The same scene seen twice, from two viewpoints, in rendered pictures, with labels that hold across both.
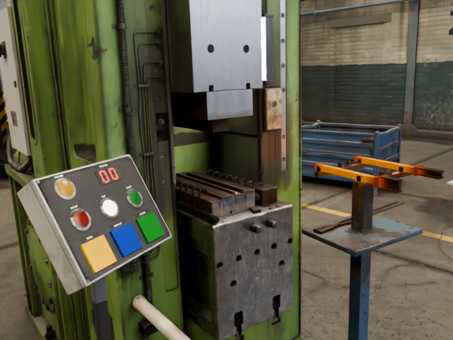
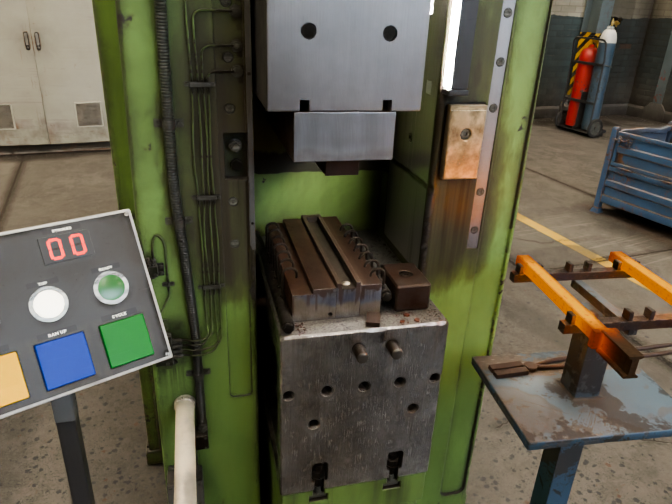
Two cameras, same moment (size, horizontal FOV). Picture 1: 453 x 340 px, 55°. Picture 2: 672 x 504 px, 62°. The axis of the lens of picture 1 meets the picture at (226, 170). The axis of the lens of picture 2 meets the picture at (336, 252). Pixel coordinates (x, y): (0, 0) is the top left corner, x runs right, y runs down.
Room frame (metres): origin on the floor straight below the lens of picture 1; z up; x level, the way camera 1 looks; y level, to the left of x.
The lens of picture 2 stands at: (0.54, -0.40, 1.56)
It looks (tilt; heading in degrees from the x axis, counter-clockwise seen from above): 24 degrees down; 21
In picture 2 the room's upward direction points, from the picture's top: 3 degrees clockwise
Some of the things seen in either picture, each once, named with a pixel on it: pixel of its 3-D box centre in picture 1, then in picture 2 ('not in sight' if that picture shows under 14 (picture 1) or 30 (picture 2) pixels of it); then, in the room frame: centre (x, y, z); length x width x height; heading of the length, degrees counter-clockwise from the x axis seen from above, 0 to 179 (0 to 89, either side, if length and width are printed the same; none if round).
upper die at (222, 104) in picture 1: (198, 102); (321, 115); (1.72, 0.10, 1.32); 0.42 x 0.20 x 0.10; 36
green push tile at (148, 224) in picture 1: (149, 227); (126, 340); (1.18, 0.22, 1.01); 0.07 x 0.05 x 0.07; 151
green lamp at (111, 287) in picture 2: (134, 197); (111, 287); (1.20, 0.26, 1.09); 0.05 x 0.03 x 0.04; 126
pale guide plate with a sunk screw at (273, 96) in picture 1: (272, 108); (462, 142); (1.84, -0.20, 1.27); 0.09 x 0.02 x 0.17; 126
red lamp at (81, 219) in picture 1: (80, 219); not in sight; (1.02, 0.36, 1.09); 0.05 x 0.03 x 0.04; 126
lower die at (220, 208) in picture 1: (202, 191); (317, 260); (1.72, 0.10, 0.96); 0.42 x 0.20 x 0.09; 36
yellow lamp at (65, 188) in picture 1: (65, 188); not in sight; (1.04, 0.40, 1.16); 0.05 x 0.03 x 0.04; 126
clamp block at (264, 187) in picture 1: (260, 193); (404, 286); (1.70, -0.13, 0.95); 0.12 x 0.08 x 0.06; 36
